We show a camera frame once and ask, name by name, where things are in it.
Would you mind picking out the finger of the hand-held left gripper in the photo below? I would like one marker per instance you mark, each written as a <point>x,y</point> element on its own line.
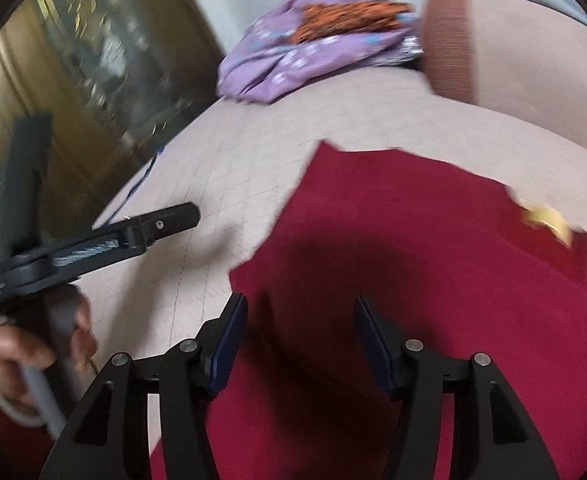
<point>25,180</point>
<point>166,222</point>

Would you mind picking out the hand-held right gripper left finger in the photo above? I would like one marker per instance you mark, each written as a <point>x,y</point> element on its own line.
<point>226,345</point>

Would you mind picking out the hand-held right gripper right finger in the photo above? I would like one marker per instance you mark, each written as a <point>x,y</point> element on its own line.
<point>373,345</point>

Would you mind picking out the dark red fleece sweater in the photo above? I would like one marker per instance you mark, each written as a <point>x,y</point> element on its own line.
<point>423,270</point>

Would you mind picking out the person's left hand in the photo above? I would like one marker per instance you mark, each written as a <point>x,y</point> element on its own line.
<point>8,355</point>

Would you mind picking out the wooden door with stained glass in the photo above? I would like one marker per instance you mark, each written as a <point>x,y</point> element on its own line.
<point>88,60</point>

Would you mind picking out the purple floral cloth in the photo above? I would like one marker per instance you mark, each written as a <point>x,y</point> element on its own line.
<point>273,60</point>

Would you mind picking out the orange black patterned cloth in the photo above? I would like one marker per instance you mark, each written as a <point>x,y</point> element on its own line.
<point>343,17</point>

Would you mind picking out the clear plastic bag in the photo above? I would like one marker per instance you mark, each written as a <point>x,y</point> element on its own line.
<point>412,47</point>

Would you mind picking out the pink bolster with brown end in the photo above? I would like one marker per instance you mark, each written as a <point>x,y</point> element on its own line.
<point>498,60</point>

